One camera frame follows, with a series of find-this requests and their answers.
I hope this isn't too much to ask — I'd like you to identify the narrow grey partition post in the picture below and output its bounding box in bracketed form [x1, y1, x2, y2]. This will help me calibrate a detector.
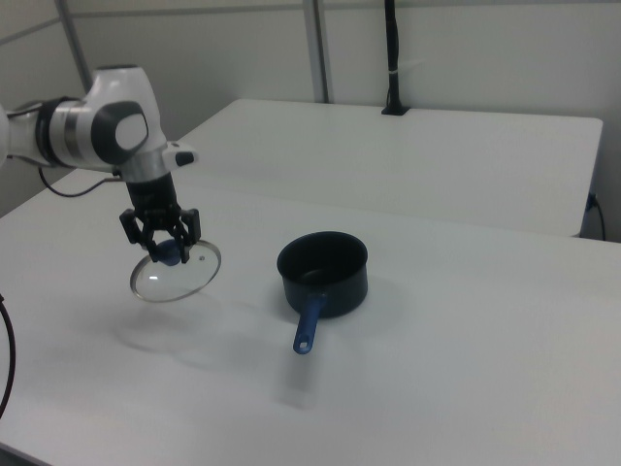
[56, 0, 92, 96]

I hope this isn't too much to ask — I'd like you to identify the wide grey partition post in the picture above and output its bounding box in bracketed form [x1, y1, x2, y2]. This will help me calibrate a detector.
[302, 0, 337, 104]

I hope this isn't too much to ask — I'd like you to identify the glass lid with blue knob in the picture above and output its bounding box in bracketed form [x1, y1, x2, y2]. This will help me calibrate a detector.
[129, 236, 223, 305]

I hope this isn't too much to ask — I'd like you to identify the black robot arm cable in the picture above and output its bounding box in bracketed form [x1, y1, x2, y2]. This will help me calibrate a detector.
[36, 164, 123, 199]

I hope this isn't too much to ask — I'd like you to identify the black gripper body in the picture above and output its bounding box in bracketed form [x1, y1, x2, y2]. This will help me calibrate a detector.
[124, 174, 183, 221]

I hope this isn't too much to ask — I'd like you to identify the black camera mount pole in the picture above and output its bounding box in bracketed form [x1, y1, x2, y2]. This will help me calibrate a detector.
[380, 0, 411, 117]

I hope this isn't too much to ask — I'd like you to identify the dark blue saucepan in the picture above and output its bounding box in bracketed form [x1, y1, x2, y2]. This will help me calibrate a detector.
[276, 231, 370, 356]

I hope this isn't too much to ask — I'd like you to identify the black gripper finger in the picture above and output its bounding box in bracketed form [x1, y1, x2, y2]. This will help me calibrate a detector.
[119, 208, 164, 264]
[167, 207, 202, 267]

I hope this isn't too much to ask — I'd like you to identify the thick black cable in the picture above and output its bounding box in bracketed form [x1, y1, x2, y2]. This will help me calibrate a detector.
[0, 292, 18, 419]

